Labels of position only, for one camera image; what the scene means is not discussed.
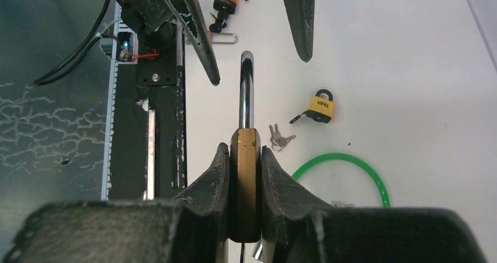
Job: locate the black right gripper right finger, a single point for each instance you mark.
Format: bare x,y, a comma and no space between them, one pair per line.
297,226

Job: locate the orange black padlock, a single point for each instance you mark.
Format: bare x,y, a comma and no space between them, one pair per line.
224,9

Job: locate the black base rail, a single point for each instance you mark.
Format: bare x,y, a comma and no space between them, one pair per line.
146,131

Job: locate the small brass padlock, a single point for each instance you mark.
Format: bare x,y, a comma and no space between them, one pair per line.
220,38

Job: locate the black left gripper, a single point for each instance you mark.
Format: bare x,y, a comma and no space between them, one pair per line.
146,16

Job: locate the green cable lock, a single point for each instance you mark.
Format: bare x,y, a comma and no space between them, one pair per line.
343,177

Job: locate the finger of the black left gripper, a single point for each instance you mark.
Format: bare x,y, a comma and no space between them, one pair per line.
300,14

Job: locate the green lock silver keys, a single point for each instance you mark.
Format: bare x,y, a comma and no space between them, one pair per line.
341,204

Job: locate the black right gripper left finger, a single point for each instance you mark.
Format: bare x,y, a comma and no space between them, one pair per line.
190,227

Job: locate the brass padlock silver keys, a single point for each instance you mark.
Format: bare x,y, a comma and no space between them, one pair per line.
277,141

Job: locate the yellow tag padlock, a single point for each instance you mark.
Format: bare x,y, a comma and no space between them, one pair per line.
321,108

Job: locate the large brass padlock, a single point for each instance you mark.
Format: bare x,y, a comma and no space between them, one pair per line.
245,153

